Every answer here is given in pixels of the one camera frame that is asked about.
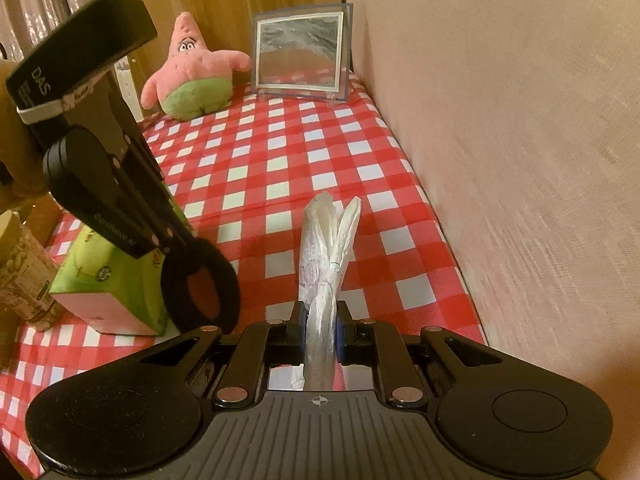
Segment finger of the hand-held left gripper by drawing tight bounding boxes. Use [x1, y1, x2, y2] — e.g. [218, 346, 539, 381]
[127, 135, 193, 246]
[116, 155, 173, 257]

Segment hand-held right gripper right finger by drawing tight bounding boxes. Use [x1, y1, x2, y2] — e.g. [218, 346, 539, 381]
[336, 301, 503, 406]

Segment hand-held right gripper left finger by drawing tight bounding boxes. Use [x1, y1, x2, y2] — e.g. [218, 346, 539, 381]
[135, 302, 307, 408]

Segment brown cardboard box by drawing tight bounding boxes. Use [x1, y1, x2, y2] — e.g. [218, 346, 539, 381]
[0, 194, 63, 371]

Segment white pad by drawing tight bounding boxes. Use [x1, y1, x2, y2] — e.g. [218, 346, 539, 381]
[298, 192, 362, 392]

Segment black hair scrunchie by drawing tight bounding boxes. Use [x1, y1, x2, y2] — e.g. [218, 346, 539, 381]
[160, 236, 242, 334]

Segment person's left hand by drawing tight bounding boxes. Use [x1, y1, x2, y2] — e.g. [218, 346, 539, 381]
[0, 57, 51, 196]

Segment green tissue box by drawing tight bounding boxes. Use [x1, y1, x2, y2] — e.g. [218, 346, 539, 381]
[50, 225, 172, 337]

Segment jar of nuts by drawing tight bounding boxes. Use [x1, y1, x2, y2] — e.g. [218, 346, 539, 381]
[0, 210, 64, 332]

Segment pink starfish plush toy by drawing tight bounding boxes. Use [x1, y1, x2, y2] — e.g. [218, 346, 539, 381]
[140, 11, 252, 122]

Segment red checkered tablecloth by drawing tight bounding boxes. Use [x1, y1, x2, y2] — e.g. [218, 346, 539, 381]
[0, 72, 487, 476]

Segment silver picture frame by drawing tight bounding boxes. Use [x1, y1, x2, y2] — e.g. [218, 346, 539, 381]
[250, 2, 355, 104]

